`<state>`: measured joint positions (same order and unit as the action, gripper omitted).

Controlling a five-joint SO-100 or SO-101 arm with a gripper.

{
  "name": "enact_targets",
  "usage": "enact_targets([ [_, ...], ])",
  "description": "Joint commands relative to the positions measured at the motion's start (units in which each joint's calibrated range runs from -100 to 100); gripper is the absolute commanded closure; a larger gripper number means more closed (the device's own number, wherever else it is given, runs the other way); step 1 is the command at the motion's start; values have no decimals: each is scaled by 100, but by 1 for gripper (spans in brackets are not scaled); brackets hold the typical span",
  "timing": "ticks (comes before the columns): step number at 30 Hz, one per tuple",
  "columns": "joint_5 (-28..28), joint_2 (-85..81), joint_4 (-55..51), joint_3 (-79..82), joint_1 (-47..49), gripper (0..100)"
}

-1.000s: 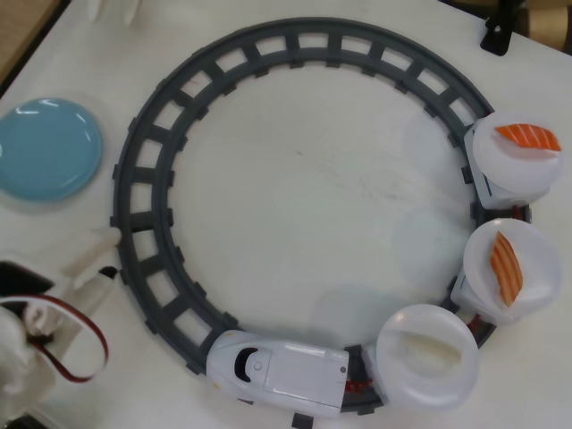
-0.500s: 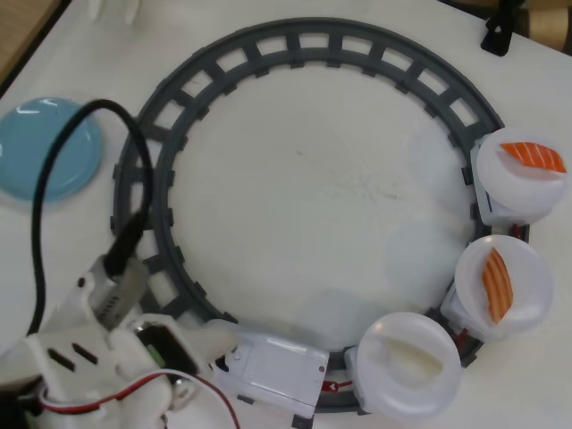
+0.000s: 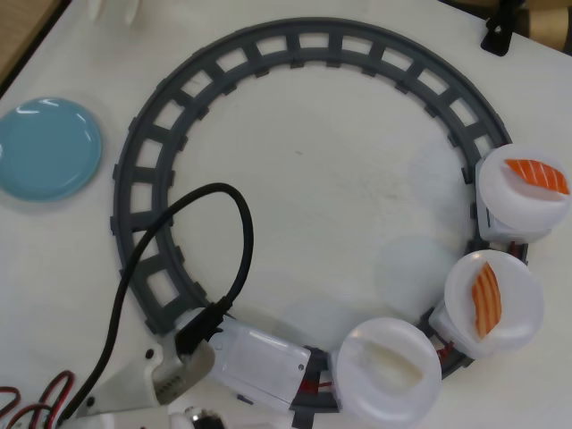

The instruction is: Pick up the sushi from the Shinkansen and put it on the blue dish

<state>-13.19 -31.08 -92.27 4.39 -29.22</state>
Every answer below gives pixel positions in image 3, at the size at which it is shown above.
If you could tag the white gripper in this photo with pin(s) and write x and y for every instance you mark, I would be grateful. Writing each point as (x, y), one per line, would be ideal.
(167, 377)

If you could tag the pale striped salmon sushi piece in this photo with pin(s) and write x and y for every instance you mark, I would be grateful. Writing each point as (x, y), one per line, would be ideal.
(487, 304)

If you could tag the white toy Shinkansen locomotive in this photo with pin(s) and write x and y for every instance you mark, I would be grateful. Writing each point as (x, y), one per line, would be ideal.
(263, 362)

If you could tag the white squid sushi piece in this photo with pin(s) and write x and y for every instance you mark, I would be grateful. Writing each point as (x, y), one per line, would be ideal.
(397, 364)

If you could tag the blue round ceramic dish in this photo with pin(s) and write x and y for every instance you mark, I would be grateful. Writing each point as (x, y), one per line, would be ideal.
(44, 149)

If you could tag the deep orange salmon sushi piece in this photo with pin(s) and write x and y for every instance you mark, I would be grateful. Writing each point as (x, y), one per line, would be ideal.
(536, 174)

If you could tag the white round plastic plate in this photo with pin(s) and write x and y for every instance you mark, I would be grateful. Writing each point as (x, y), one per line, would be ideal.
(518, 290)
(371, 397)
(514, 210)

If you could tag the grey circular toy train track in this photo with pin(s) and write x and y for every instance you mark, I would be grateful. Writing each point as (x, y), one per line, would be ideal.
(292, 44)

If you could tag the light wooden furniture board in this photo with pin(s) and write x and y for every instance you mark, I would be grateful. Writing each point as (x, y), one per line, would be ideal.
(18, 36)

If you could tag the black table clamp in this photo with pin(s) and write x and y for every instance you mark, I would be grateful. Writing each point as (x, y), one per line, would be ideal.
(496, 40)

